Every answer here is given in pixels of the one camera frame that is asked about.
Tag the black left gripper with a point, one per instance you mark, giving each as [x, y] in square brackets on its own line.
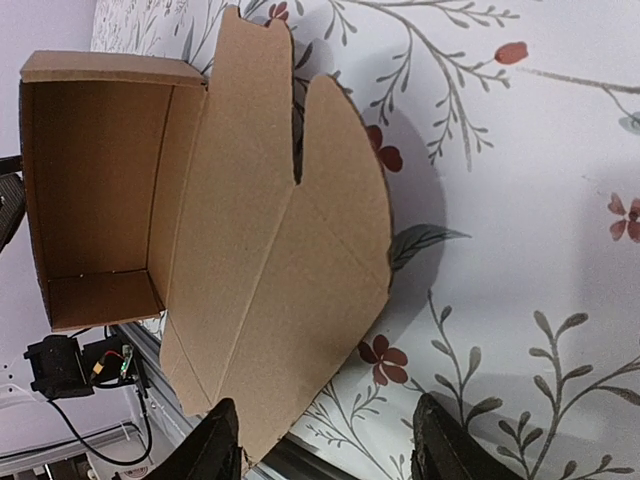
[12, 198]

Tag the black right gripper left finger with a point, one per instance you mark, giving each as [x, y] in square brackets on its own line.
[212, 450]

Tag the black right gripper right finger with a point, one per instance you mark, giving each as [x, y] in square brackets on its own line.
[444, 450]

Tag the brown cardboard box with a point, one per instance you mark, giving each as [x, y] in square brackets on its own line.
[152, 189]

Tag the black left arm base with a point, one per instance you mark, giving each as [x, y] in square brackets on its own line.
[63, 368]

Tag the floral patterned table mat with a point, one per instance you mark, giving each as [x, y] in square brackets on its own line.
[509, 134]

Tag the aluminium front rail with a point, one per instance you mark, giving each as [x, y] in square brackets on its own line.
[288, 460]

